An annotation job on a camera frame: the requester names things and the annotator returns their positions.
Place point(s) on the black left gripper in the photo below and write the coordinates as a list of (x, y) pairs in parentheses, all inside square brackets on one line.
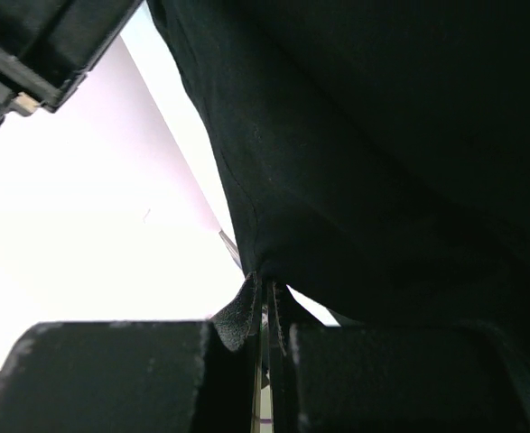
[(48, 47)]

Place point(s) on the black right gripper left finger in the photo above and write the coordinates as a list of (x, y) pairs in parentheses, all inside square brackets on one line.
[(138, 376)]

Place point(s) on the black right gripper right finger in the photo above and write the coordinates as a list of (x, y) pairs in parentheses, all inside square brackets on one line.
[(384, 379)]

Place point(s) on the black t shirt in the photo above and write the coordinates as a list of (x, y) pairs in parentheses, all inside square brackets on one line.
[(375, 155)]

